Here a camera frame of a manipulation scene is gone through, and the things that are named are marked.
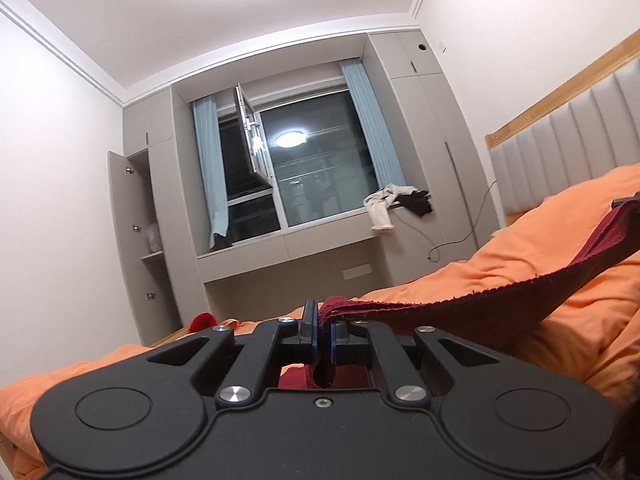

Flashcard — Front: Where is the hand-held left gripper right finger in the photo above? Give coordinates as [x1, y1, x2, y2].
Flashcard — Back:
[321, 317, 502, 409]

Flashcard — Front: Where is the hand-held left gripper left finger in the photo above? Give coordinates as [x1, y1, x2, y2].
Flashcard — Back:
[145, 300, 321, 409]

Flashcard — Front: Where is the dark red long-sleeved sweater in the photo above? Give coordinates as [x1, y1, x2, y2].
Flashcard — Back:
[277, 203, 640, 391]

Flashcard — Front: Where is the grey padded headboard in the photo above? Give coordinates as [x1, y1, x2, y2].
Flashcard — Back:
[490, 60, 640, 217]

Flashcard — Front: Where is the grey window bench cabinet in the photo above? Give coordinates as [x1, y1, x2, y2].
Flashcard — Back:
[196, 207, 383, 285]

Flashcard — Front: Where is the bright red hat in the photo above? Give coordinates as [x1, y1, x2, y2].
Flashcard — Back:
[187, 312, 220, 333]

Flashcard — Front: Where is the orange bed blanket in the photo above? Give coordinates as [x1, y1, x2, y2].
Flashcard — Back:
[0, 162, 640, 480]

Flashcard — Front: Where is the white crumpled garment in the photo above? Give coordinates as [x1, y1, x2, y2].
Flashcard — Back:
[362, 184, 418, 233]

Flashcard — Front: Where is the black crumpled garment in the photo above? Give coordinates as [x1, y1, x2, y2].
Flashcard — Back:
[397, 189, 435, 218]

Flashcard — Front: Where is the large window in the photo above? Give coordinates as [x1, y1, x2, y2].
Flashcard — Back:
[217, 87, 388, 235]

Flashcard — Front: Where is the short light blue curtain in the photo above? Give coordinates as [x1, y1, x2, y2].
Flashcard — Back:
[192, 97, 230, 237]

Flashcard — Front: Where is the tall closed grey wardrobe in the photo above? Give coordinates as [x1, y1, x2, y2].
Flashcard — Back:
[367, 30, 506, 281]

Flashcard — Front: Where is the open grey wardrobe door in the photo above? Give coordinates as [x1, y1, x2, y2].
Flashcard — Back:
[107, 150, 183, 347]

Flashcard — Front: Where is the open window sash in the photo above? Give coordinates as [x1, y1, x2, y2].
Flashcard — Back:
[235, 84, 275, 188]

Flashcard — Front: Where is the grey wardrobe with open shelves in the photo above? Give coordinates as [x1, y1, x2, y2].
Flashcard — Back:
[122, 85, 207, 346]

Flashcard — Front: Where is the long light blue curtain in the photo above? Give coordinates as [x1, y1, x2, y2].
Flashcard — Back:
[340, 58, 407, 188]

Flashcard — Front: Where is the wooden headboard frame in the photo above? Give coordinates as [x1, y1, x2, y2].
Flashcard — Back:
[484, 27, 640, 151]

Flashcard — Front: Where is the black cable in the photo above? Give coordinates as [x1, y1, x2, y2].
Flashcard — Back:
[426, 180, 499, 263]

